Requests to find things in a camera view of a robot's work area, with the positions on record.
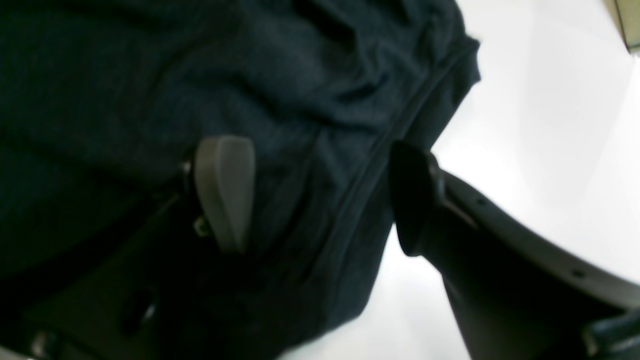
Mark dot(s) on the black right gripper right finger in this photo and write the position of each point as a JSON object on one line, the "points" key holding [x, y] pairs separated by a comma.
{"points": [[514, 294]]}

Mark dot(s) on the black long-sleeve t-shirt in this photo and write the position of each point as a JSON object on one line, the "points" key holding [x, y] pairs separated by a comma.
{"points": [[103, 101]]}

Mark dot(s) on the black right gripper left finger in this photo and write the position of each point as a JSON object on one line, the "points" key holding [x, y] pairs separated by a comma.
{"points": [[120, 294]]}

